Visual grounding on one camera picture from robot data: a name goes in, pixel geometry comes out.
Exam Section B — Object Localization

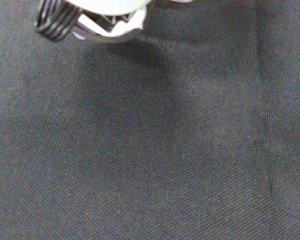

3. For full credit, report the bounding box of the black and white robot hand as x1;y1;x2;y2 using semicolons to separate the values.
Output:
34;0;152;43

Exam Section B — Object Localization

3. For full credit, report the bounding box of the black bench cloth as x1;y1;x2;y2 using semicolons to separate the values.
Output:
0;0;300;240

